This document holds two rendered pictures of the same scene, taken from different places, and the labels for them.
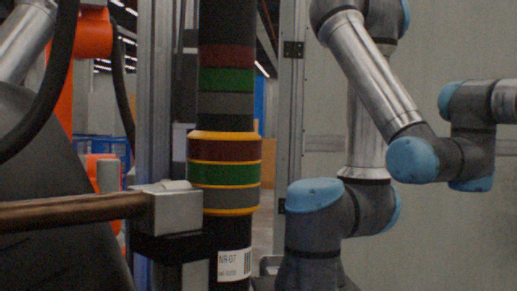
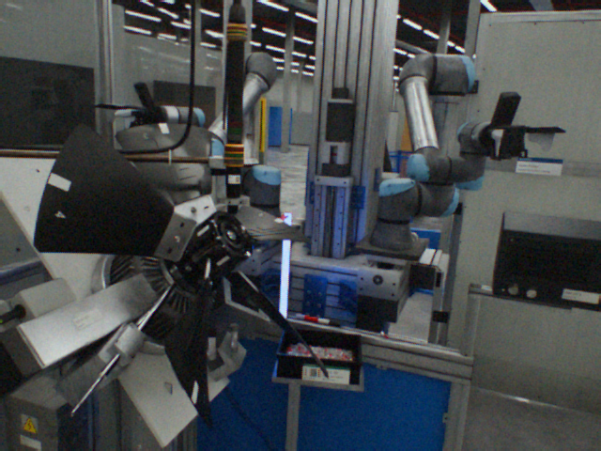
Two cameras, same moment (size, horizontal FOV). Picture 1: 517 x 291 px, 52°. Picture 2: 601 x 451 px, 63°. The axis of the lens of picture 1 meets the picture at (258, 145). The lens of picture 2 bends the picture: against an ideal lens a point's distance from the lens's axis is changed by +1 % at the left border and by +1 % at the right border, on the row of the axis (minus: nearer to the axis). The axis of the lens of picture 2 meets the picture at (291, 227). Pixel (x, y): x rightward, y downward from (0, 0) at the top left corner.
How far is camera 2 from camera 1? 0.84 m
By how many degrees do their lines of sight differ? 30
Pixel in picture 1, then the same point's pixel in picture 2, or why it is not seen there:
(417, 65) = (586, 98)
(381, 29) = (447, 85)
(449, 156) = (439, 166)
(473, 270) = not seen: outside the picture
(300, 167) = not seen: hidden behind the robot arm
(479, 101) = (468, 135)
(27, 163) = (194, 150)
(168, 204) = (212, 161)
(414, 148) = (414, 160)
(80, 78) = not seen: hidden behind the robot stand
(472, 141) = (464, 159)
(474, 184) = (464, 185)
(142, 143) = (313, 152)
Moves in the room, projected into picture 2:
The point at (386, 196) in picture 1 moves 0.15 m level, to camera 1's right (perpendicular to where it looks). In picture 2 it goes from (444, 193) to (492, 198)
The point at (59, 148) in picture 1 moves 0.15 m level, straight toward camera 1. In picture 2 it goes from (206, 147) to (183, 151)
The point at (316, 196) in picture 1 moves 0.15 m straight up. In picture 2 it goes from (391, 187) to (395, 142)
